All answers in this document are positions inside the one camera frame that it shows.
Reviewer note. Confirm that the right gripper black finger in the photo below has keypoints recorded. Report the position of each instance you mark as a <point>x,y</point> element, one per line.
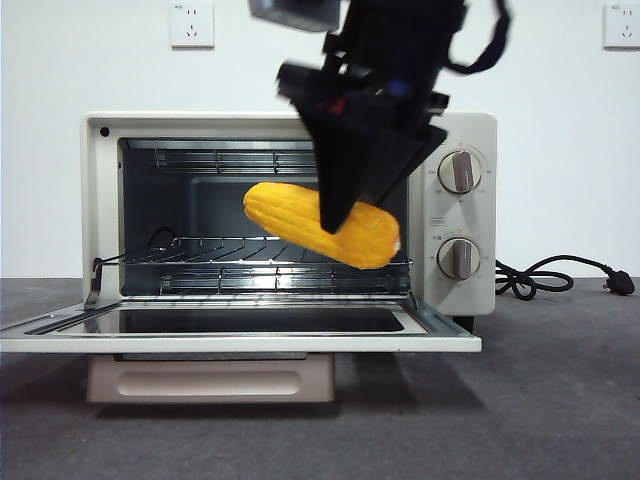
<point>415,155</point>
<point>340,170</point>

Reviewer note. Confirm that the yellow corn cob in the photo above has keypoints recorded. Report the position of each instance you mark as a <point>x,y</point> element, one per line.
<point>280,210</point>

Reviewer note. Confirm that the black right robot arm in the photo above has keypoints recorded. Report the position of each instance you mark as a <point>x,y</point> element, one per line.
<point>395,45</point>

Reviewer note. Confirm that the cream oven knob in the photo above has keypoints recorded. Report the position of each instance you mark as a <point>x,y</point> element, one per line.
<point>460,172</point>
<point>458,258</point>

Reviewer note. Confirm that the cream Toshiba toaster oven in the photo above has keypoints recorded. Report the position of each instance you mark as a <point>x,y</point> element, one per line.
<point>100,200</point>

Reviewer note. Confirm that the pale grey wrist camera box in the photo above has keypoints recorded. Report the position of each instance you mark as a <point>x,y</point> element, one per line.
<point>295,12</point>

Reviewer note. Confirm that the white wall socket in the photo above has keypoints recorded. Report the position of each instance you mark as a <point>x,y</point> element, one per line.
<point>622,25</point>
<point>192,25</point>

